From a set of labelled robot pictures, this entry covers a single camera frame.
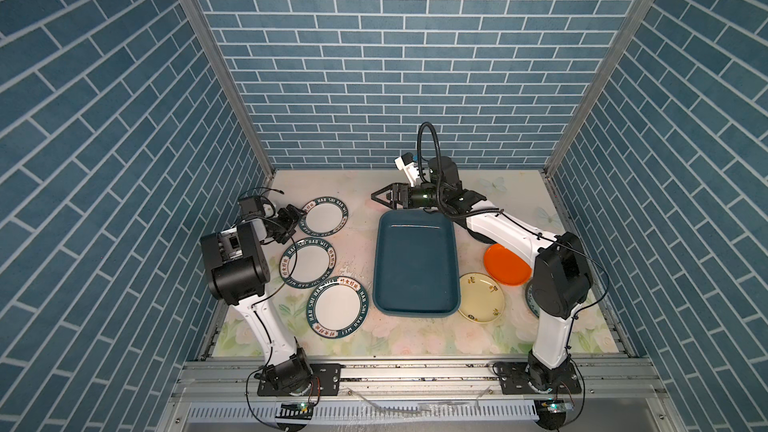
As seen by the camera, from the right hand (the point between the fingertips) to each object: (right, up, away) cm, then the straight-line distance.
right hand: (377, 195), depth 79 cm
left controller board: (-19, -53, -7) cm, 57 cm away
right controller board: (+43, -52, -8) cm, 68 cm away
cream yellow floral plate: (+31, -30, +8) cm, 44 cm away
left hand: (-28, -7, +22) cm, 36 cm away
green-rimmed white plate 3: (-12, -32, +6) cm, 35 cm away
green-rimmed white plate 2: (-23, -21, +15) cm, 35 cm away
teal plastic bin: (+11, -22, +13) cm, 28 cm away
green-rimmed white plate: (-21, -8, +27) cm, 35 cm away
